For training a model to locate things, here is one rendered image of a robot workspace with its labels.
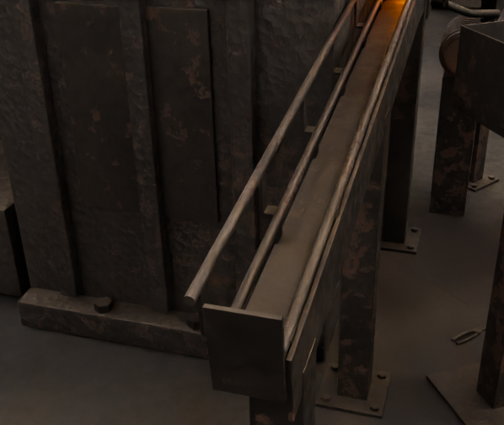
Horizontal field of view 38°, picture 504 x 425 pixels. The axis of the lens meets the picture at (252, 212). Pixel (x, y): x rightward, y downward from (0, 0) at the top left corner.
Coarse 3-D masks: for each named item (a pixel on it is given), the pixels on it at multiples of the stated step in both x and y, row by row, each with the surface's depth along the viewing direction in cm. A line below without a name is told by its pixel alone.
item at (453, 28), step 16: (464, 16) 198; (448, 32) 191; (448, 48) 188; (448, 64) 189; (448, 80) 194; (448, 96) 196; (448, 112) 198; (448, 128) 200; (464, 128) 199; (448, 144) 202; (464, 144) 201; (448, 160) 204; (464, 160) 203; (432, 176) 208; (448, 176) 207; (464, 176) 205; (432, 192) 210; (448, 192) 209; (464, 192) 207; (432, 208) 213; (448, 208) 211; (464, 208) 210
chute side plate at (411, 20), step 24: (408, 24) 137; (408, 48) 142; (384, 96) 114; (360, 168) 97; (360, 192) 100; (336, 240) 85; (336, 264) 87; (312, 288) 76; (312, 312) 75; (312, 336) 77; (288, 360) 68; (288, 384) 70; (288, 408) 72
